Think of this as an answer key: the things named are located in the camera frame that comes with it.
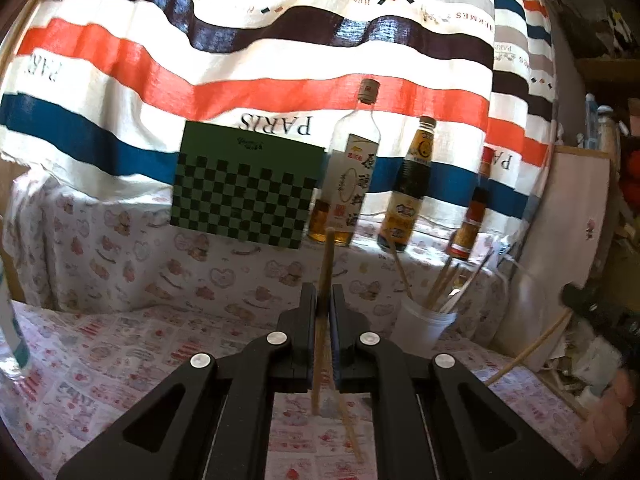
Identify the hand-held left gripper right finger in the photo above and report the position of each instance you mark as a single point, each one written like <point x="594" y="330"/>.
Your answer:
<point x="336" y="320"/>

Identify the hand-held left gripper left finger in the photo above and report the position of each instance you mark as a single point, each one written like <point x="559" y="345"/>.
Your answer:
<point x="308" y="320"/>

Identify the wooden chopstick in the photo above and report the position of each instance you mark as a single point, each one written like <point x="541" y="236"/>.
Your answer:
<point x="436" y="285"/>
<point x="326" y="260"/>
<point x="447" y="285"/>
<point x="352" y="435"/>
<point x="530" y="350"/>
<point x="401" y="272"/>

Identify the white plastic cup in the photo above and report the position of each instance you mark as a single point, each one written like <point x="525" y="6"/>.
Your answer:
<point x="422" y="330"/>

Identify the dark grey chopstick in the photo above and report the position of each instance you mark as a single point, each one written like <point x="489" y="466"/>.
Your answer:
<point x="472" y="280"/>

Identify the person's right hand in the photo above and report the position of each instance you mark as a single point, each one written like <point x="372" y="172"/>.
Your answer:
<point x="610" y="415"/>

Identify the dark soy sauce bottle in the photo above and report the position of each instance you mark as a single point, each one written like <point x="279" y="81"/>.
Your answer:
<point x="407" y="195"/>

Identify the clear cooking wine bottle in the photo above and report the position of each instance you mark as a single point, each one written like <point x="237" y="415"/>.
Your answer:
<point x="350" y="175"/>

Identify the green checkered box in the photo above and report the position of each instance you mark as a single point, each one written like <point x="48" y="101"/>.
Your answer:
<point x="245" y="185"/>

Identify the pink printed tablecloth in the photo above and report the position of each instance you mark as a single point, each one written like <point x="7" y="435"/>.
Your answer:
<point x="150" y="310"/>

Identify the small red-capped sauce bottle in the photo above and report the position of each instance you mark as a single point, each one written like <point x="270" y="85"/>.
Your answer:
<point x="472" y="220"/>

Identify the cluttered wooden shelf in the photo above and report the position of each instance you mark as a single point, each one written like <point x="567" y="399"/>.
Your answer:
<point x="615" y="110"/>

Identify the striped curtain cloth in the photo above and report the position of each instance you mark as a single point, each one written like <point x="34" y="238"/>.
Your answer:
<point x="250" y="60"/>

